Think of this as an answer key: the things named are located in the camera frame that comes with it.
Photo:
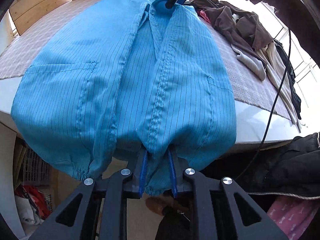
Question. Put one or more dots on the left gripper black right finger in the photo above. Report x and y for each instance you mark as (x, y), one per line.
(220, 209)

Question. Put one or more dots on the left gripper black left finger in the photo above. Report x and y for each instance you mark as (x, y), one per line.
(97, 208)

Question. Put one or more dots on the blue striped work jacket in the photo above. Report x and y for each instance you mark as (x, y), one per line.
(124, 75)

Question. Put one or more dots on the red garment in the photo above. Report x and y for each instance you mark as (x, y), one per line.
(203, 15)

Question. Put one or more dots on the rust knitted sleeve cuff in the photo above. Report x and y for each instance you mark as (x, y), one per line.
(156, 205)

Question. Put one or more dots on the brown garment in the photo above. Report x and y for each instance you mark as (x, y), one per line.
(241, 29)

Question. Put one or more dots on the red and white bag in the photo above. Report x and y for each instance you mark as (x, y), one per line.
(31, 205)

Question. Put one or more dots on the pink bow-print shirt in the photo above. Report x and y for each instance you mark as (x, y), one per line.
(292, 215)

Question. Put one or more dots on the pink plaid table mat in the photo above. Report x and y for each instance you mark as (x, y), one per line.
(17, 57)

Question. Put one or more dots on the black jacket garment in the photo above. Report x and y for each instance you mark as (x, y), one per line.
(295, 99)

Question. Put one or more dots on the beige garment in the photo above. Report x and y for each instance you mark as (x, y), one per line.
(272, 72)

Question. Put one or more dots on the wooden plank panel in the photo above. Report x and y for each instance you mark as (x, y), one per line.
(25, 13)

